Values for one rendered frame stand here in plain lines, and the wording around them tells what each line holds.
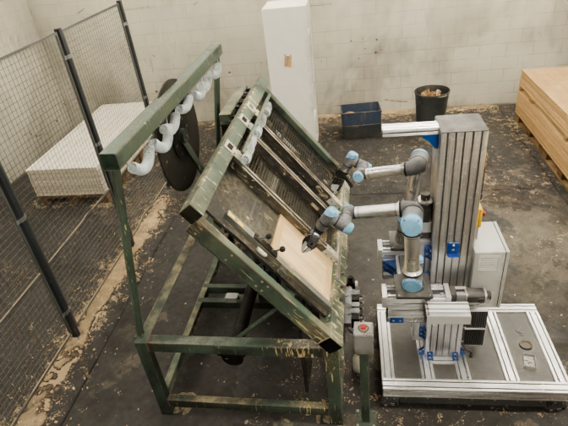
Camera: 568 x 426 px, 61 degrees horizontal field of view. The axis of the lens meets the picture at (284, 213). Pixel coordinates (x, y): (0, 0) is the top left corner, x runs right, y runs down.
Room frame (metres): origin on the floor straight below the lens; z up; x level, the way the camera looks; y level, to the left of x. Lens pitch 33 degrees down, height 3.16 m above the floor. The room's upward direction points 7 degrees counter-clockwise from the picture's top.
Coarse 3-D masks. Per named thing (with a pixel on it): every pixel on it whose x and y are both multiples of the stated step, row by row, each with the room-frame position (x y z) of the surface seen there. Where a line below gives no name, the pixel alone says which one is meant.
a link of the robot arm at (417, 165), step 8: (416, 160) 2.77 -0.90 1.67; (424, 160) 2.78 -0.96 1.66; (360, 168) 2.92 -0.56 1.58; (368, 168) 2.88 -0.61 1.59; (376, 168) 2.85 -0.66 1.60; (384, 168) 2.82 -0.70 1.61; (392, 168) 2.79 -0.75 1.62; (400, 168) 2.77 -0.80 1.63; (408, 168) 2.74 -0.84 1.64; (416, 168) 2.73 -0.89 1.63; (424, 168) 2.75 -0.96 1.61; (352, 176) 2.88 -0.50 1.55; (360, 176) 2.85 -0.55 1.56; (368, 176) 2.85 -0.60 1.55; (376, 176) 2.83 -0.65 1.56; (384, 176) 2.81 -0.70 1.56; (392, 176) 2.80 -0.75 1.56
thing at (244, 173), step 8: (232, 144) 2.99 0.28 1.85; (248, 144) 2.91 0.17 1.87; (232, 152) 2.90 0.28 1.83; (232, 160) 2.91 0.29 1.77; (232, 168) 2.92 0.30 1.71; (240, 168) 2.90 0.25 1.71; (248, 168) 2.95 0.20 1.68; (240, 176) 2.91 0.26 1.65; (248, 176) 2.89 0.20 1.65; (256, 176) 2.94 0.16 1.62; (248, 184) 2.90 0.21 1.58; (256, 184) 2.89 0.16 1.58; (264, 184) 2.92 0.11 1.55; (256, 192) 2.89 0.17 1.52; (264, 192) 2.88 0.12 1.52; (272, 192) 2.91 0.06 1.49; (272, 200) 2.87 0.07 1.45; (280, 200) 2.89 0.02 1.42; (272, 208) 2.87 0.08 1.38; (280, 208) 2.86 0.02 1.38; (288, 208) 2.88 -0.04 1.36; (288, 216) 2.85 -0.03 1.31; (296, 216) 2.87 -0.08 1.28; (296, 224) 2.84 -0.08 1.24; (304, 224) 2.86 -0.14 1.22; (304, 232) 2.82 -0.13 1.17; (320, 240) 2.84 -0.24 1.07; (320, 248) 2.80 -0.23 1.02; (328, 248) 2.80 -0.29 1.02; (328, 256) 2.79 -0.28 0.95; (336, 256) 2.80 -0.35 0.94
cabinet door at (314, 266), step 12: (276, 228) 2.68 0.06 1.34; (288, 228) 2.77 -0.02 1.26; (276, 240) 2.56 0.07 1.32; (288, 240) 2.66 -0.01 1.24; (300, 240) 2.75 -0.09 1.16; (288, 252) 2.55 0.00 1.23; (300, 252) 2.63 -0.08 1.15; (312, 252) 2.73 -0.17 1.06; (300, 264) 2.52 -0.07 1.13; (312, 264) 2.61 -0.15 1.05; (324, 264) 2.71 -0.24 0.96; (312, 276) 2.49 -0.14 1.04; (324, 276) 2.58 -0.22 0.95; (324, 288) 2.47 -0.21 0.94
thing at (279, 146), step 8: (248, 104) 3.65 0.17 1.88; (256, 112) 3.63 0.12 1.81; (264, 128) 3.61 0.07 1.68; (264, 136) 3.61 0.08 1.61; (272, 136) 3.60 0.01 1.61; (272, 144) 3.60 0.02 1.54; (280, 144) 3.59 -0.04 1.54; (280, 152) 3.59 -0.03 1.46; (288, 152) 3.58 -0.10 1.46; (288, 160) 3.58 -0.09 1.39; (296, 160) 3.56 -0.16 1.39; (296, 168) 3.56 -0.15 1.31; (304, 168) 3.55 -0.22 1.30; (304, 176) 3.55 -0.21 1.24; (312, 176) 3.54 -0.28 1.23; (312, 184) 3.54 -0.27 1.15; (320, 184) 3.53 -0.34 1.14; (320, 192) 3.53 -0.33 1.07; (328, 192) 3.52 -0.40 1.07; (328, 200) 3.51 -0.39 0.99; (336, 200) 3.51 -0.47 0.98; (336, 208) 3.50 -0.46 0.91
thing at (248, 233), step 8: (224, 216) 2.43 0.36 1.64; (232, 224) 2.42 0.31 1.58; (240, 232) 2.41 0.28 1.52; (248, 232) 2.41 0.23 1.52; (248, 240) 2.40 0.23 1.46; (264, 248) 2.39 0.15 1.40; (272, 256) 2.38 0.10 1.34; (280, 256) 2.41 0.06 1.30; (280, 264) 2.37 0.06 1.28; (288, 264) 2.41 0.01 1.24; (288, 272) 2.36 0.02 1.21; (296, 272) 2.38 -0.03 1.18; (296, 280) 2.35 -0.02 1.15; (304, 280) 2.37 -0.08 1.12; (304, 288) 2.34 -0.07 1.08; (312, 288) 2.35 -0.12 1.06; (312, 296) 2.33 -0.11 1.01; (320, 296) 2.34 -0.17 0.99; (320, 304) 2.32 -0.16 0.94; (328, 304) 2.32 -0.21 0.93
